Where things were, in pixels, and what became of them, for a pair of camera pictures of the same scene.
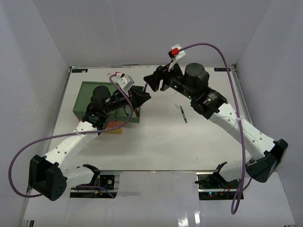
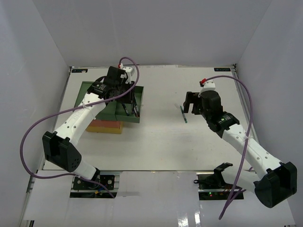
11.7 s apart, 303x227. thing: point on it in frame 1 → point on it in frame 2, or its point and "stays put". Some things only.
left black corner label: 79,70 stays put
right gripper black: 160,74 → 195,100
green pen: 183,115 stays put
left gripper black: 138,98 → 129,99
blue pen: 126,110 stays put
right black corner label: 222,69 stays put
